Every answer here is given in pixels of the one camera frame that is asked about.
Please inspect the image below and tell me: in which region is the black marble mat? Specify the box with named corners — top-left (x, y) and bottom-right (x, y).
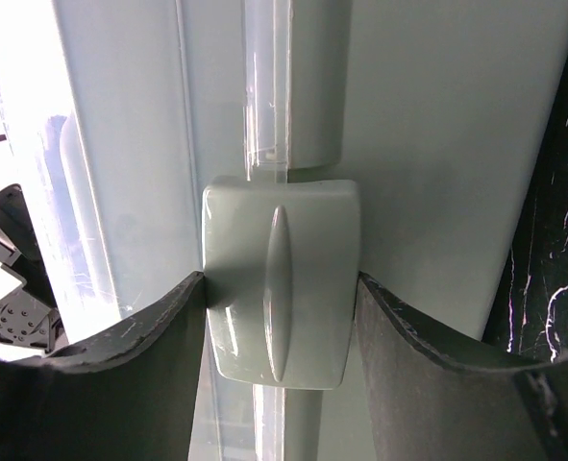
top-left (482, 55), bottom-right (568, 362)

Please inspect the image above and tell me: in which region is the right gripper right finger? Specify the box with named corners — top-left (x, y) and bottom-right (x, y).
top-left (356, 274), bottom-right (568, 460)

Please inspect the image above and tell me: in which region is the translucent plastic tool box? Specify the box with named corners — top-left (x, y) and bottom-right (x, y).
top-left (0, 1), bottom-right (568, 460)

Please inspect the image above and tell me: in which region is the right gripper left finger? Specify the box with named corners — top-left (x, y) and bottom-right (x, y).
top-left (0, 272), bottom-right (206, 460)

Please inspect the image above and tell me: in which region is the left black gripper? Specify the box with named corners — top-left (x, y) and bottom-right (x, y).
top-left (0, 184), bottom-right (63, 353)

